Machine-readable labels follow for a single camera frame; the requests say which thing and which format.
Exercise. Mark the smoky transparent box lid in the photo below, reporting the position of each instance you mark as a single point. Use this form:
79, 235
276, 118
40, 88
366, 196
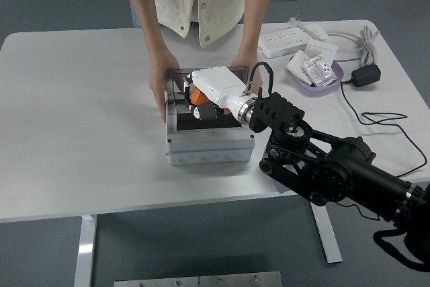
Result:
174, 80

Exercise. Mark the person's right hand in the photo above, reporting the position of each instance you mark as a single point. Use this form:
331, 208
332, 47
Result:
159, 78

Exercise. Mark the grey plastic junction box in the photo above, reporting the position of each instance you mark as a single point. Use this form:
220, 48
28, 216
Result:
208, 149

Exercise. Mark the orange cylindrical battery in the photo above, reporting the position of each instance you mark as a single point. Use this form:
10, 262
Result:
198, 97

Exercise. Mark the white square frame card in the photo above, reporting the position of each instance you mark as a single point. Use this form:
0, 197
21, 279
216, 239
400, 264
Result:
322, 47

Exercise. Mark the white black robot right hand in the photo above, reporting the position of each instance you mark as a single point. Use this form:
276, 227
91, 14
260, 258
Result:
218, 82

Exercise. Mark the person's left forearm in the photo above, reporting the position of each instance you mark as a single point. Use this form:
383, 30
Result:
257, 14

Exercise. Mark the white power plug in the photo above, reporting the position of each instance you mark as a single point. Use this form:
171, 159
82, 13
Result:
296, 21

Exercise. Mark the person's right forearm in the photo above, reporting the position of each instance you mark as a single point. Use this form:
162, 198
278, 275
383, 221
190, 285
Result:
148, 14

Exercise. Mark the black power adapter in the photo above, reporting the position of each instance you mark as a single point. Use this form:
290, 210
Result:
366, 75

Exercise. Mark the white power strip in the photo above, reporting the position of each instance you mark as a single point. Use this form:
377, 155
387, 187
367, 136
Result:
282, 43

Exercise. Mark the person's left hand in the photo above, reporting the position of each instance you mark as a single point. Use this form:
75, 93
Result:
248, 62

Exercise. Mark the white flat card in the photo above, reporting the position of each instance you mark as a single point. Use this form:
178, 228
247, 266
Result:
297, 63

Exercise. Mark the small white rectangular box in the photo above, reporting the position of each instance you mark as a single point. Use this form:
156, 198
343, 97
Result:
316, 32

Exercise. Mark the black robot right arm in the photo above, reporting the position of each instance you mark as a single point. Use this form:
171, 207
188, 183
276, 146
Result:
336, 172

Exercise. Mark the purple plastic tray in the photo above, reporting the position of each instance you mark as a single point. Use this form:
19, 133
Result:
337, 72

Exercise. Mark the white table leg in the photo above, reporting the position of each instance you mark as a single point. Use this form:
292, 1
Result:
85, 250
327, 236

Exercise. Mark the grey metal plate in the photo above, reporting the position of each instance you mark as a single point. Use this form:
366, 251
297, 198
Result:
240, 280
156, 283

